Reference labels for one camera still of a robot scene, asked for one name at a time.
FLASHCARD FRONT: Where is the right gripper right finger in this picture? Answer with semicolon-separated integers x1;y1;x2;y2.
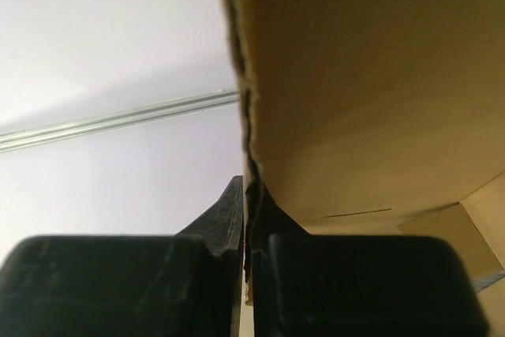
248;189;490;336

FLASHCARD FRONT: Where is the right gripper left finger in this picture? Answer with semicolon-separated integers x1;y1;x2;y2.
1;176;244;336

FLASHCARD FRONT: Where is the large brown cardboard box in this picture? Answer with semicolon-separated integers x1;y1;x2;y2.
212;0;505;306

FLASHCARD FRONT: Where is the right aluminium frame post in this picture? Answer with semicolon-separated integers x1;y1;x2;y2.
1;88;239;152

